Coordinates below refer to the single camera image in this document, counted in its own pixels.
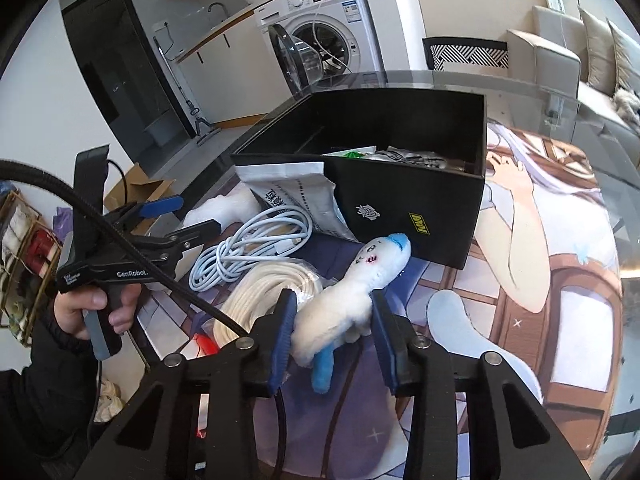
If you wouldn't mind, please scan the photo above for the grey fluffy throw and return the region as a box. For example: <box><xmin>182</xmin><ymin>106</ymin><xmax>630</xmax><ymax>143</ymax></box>
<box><xmin>612</xmin><ymin>87</ymin><xmax>640</xmax><ymax>126</ymax></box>

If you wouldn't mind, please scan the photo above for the flat mop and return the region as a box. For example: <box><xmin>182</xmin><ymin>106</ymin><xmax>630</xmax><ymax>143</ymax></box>
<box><xmin>152</xmin><ymin>35</ymin><xmax>223</xmax><ymax>147</ymax></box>

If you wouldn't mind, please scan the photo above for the person's left forearm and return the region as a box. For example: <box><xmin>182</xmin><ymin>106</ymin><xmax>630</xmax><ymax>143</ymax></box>
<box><xmin>0</xmin><ymin>317</ymin><xmax>131</xmax><ymax>480</ymax></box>

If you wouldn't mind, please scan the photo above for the cardboard box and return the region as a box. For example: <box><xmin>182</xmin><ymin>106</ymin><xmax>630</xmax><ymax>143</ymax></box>
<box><xmin>102</xmin><ymin>162</ymin><xmax>176</xmax><ymax>233</ymax></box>

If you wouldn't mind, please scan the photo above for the thin black cable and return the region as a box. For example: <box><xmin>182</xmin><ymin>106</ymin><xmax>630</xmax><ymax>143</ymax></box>
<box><xmin>106</xmin><ymin>159</ymin><xmax>128</xmax><ymax>211</ymax></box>

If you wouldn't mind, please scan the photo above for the black braided cable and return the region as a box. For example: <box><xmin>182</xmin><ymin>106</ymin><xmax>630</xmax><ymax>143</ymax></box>
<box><xmin>0</xmin><ymin>159</ymin><xmax>253</xmax><ymax>338</ymax></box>

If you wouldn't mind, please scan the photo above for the large white printed packet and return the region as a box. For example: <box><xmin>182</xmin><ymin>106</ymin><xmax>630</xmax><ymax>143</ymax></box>
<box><xmin>235</xmin><ymin>160</ymin><xmax>361</xmax><ymax>243</ymax></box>

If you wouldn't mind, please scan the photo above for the cream rope coil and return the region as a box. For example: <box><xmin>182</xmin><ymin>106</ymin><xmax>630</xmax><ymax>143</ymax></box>
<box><xmin>212</xmin><ymin>258</ymin><xmax>326</xmax><ymax>346</ymax></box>

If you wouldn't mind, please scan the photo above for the black storage box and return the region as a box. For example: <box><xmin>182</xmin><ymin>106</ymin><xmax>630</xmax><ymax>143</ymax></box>
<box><xmin>230</xmin><ymin>87</ymin><xmax>488</xmax><ymax>271</ymax></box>

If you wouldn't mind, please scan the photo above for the beige cushion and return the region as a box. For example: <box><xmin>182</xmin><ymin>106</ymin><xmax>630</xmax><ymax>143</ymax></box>
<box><xmin>607</xmin><ymin>19</ymin><xmax>640</xmax><ymax>96</ymax></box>
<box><xmin>577</xmin><ymin>6</ymin><xmax>616</xmax><ymax>96</ymax></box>

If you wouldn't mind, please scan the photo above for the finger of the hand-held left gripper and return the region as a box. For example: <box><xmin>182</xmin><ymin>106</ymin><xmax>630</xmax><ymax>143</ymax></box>
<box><xmin>102</xmin><ymin>196</ymin><xmax>183</xmax><ymax>233</ymax></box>
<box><xmin>127</xmin><ymin>217</ymin><xmax>223</xmax><ymax>268</ymax></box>

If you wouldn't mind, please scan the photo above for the white and blue plush toy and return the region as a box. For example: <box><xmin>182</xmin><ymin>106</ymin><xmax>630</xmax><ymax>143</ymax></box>
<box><xmin>291</xmin><ymin>232</ymin><xmax>413</xmax><ymax>395</ymax></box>

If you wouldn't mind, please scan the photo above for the thin white hanging cable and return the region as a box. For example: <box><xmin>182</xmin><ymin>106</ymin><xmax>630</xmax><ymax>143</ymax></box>
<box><xmin>310</xmin><ymin>0</ymin><xmax>353</xmax><ymax>78</ymax></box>

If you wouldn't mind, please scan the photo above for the white charging cable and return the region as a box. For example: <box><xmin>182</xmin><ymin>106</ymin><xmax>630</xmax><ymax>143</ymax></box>
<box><xmin>187</xmin><ymin>208</ymin><xmax>313</xmax><ymax>293</ymax></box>

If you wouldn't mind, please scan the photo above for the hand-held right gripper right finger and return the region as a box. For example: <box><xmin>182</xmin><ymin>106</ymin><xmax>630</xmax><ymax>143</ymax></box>
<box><xmin>371</xmin><ymin>290</ymin><xmax>591</xmax><ymax>480</ymax></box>

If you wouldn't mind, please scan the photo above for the beige sofa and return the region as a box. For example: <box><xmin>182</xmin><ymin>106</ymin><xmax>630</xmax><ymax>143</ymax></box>
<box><xmin>505</xmin><ymin>5</ymin><xmax>640</xmax><ymax>171</ymax></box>

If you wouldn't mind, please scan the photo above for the white kitchen counter cabinet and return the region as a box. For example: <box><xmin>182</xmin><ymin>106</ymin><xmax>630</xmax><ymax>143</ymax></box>
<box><xmin>172</xmin><ymin>6</ymin><xmax>281</xmax><ymax>126</ymax></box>

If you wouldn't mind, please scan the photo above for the small green packet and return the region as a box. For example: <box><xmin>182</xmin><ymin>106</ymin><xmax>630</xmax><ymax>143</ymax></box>
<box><xmin>320</xmin><ymin>147</ymin><xmax>378</xmax><ymax>161</ymax></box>

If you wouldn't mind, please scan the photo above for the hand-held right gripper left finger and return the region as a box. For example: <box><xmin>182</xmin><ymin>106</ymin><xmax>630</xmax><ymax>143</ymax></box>
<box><xmin>72</xmin><ymin>289</ymin><xmax>301</xmax><ymax>480</ymax></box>

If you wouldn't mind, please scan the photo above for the silver foil packet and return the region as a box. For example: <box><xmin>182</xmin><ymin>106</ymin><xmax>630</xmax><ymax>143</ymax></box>
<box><xmin>370</xmin><ymin>145</ymin><xmax>481</xmax><ymax>173</ymax></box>

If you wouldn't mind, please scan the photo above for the black patterned chair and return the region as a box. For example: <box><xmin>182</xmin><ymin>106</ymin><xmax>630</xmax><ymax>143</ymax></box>
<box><xmin>422</xmin><ymin>36</ymin><xmax>511</xmax><ymax>72</ymax></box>

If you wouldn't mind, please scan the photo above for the person's left hand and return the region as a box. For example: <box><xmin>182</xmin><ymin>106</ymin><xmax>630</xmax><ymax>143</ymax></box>
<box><xmin>52</xmin><ymin>287</ymin><xmax>136</xmax><ymax>336</ymax></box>

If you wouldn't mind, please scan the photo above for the printed table mat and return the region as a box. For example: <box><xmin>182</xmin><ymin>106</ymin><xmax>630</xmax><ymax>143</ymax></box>
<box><xmin>135</xmin><ymin>120</ymin><xmax>623</xmax><ymax>480</ymax></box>

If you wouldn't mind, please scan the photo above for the gold wire shelf rack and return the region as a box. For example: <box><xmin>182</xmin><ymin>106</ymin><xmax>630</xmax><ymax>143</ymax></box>
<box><xmin>0</xmin><ymin>185</ymin><xmax>61</xmax><ymax>346</ymax></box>

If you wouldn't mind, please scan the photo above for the white washing machine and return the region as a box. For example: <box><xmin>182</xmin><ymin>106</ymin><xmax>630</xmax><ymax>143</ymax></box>
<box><xmin>252</xmin><ymin>0</ymin><xmax>386</xmax><ymax>96</ymax></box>

